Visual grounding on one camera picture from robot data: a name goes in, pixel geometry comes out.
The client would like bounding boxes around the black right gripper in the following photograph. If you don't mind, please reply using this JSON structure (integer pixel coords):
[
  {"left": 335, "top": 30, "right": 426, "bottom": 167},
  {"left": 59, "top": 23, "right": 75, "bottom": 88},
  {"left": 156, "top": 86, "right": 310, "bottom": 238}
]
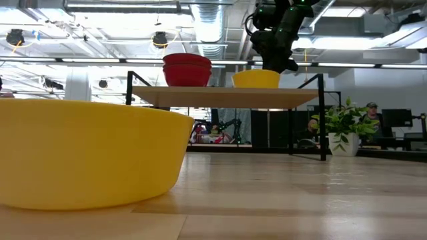
[{"left": 250, "top": 29, "right": 300, "bottom": 74}]

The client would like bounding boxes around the yellow plastic bowl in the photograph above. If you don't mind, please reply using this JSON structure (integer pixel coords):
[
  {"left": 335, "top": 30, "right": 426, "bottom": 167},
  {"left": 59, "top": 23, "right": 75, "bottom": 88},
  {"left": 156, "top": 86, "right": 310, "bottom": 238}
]
[
  {"left": 232, "top": 69, "right": 282, "bottom": 89},
  {"left": 0, "top": 98, "right": 195, "bottom": 211}
]

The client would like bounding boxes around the floral bowl with red outside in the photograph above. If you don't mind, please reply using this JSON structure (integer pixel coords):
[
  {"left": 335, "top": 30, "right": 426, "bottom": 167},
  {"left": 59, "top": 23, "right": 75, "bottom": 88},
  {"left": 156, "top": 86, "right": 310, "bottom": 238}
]
[
  {"left": 163, "top": 53, "right": 212, "bottom": 63},
  {"left": 163, "top": 66, "right": 213, "bottom": 88},
  {"left": 162, "top": 59, "right": 213, "bottom": 69}
]

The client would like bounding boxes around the black partition panel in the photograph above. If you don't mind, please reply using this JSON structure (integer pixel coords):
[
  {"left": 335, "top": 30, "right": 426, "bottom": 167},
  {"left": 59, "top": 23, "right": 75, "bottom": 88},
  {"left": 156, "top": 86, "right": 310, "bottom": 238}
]
[{"left": 250, "top": 109, "right": 316, "bottom": 148}]

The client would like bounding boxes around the wooden shelf with black legs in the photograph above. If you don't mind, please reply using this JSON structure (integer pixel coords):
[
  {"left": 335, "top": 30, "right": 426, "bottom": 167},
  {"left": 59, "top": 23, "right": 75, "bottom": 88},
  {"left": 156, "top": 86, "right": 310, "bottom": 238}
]
[{"left": 125, "top": 70, "right": 328, "bottom": 162}]

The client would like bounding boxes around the green potted plant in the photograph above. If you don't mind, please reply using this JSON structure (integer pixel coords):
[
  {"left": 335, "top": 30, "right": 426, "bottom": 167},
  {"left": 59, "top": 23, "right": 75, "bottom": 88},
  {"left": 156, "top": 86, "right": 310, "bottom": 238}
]
[{"left": 310, "top": 96, "right": 381, "bottom": 157}]

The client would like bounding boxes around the person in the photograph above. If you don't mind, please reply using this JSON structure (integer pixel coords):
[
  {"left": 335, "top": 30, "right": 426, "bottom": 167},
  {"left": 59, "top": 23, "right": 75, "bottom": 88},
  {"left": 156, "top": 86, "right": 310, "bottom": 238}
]
[
  {"left": 359, "top": 101, "right": 384, "bottom": 139},
  {"left": 193, "top": 123, "right": 233, "bottom": 144}
]

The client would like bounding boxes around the black computer monitor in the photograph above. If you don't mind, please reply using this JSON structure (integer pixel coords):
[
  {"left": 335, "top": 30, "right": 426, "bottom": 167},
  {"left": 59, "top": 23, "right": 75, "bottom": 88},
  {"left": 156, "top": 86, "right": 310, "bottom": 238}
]
[{"left": 382, "top": 108, "right": 414, "bottom": 137}]

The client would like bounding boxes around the long ceiling light strip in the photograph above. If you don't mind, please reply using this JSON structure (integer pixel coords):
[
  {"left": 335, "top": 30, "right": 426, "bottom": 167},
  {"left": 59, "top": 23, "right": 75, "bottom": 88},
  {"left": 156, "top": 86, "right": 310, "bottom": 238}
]
[{"left": 0, "top": 57, "right": 427, "bottom": 70}]

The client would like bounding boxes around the silver spiral air duct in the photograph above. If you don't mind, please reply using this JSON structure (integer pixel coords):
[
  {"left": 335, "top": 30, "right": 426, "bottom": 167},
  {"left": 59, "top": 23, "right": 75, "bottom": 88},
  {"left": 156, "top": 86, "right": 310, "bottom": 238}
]
[
  {"left": 298, "top": 0, "right": 336, "bottom": 29},
  {"left": 189, "top": 3, "right": 228, "bottom": 60}
]

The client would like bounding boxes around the black metal table frame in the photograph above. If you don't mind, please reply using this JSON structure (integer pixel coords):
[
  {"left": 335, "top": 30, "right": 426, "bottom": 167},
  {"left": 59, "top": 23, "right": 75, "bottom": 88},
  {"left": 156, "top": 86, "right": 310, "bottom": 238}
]
[{"left": 186, "top": 143, "right": 427, "bottom": 163}]

